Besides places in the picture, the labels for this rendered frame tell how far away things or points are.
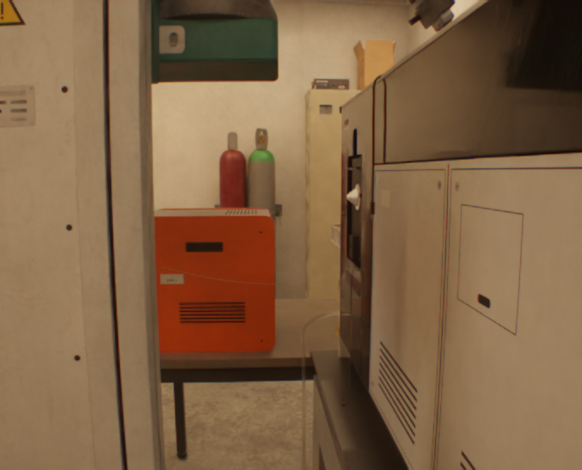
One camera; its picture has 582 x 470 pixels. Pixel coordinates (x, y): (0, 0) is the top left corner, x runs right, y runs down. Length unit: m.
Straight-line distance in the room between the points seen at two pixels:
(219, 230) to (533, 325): 1.20
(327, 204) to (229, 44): 3.61
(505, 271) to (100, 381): 0.49
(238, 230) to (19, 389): 0.96
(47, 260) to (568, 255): 0.56
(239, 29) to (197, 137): 3.94
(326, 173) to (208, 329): 2.84
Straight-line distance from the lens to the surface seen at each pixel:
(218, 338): 1.63
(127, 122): 0.64
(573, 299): 0.42
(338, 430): 1.11
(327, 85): 4.43
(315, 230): 4.30
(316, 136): 4.28
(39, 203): 0.68
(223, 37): 0.74
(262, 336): 1.62
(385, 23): 4.95
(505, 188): 0.51
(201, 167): 4.64
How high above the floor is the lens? 1.26
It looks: 7 degrees down
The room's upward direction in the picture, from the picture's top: straight up
